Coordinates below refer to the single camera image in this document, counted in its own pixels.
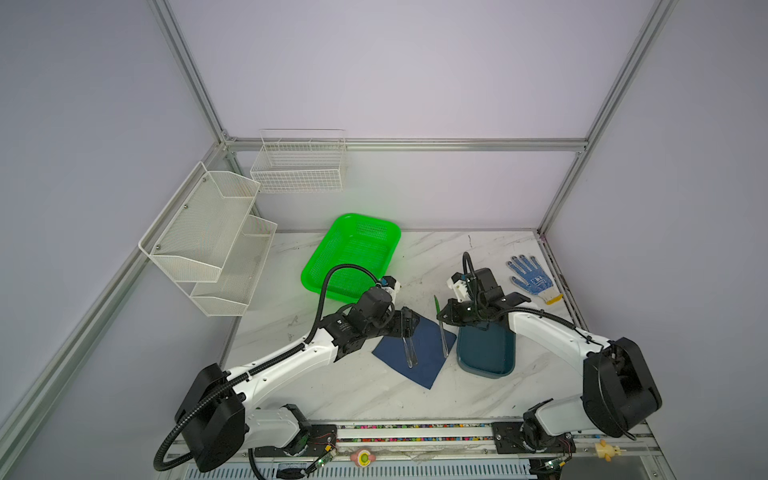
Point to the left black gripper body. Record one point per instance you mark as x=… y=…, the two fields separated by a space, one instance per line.
x=376 y=329

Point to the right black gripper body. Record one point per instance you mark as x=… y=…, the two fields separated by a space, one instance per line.
x=471 y=310

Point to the dark blue paper napkin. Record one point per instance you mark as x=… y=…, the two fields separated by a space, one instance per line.
x=420 y=358

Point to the silver metal knife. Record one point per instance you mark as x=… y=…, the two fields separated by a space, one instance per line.
x=442 y=332

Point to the dark teal plastic tray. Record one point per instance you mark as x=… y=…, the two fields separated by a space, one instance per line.
x=488 y=352

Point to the green plastic perforated basket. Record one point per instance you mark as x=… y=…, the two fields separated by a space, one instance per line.
x=357 y=239

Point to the silver metal fork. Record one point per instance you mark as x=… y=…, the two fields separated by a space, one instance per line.
x=409 y=348

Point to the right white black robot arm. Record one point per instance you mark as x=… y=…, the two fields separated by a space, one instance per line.
x=618 y=389

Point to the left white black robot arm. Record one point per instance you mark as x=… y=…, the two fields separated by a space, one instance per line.
x=222 y=413

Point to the blue white work glove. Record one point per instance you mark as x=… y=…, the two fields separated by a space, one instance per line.
x=530 y=276

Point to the pink green round toy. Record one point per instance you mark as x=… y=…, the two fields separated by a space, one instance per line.
x=363 y=458

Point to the white mesh two-tier shelf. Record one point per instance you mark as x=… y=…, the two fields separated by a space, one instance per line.
x=210 y=242

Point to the yellow toy figure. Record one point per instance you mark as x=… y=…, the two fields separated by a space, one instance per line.
x=606 y=451

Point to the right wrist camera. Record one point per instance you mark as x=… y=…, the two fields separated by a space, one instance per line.
x=471 y=285

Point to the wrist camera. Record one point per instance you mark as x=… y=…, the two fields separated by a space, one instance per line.
x=376 y=303
x=471 y=285

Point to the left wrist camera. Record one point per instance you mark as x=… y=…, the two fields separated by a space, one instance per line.
x=376 y=303

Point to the aluminium front rail frame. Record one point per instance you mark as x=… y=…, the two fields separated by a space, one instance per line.
x=446 y=449

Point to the white wire wall basket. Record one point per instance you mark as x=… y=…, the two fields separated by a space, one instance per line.
x=300 y=161

